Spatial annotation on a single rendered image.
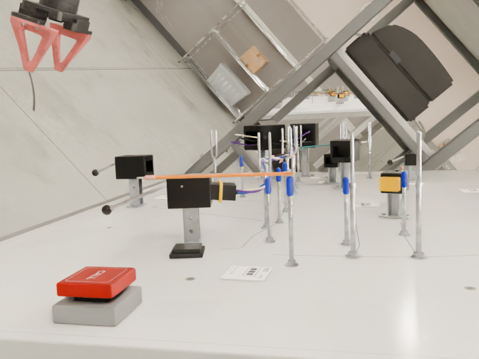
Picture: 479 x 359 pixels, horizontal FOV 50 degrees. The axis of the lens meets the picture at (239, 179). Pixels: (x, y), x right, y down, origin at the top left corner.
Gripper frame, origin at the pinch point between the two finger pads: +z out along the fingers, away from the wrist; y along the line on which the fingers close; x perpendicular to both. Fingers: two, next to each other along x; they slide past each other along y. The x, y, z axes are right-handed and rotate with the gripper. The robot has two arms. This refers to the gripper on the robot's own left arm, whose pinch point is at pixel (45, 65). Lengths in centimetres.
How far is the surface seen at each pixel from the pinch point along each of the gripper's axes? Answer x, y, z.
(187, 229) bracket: -31.7, -16.0, 11.9
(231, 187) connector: -35.5, -14.9, 4.9
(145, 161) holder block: -16.3, 13.4, 13.3
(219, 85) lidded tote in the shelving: 76, 674, 51
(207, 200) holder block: -33.1, -16.3, 7.1
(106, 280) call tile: -30, -41, 9
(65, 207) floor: 53, 157, 90
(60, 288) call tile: -27, -42, 10
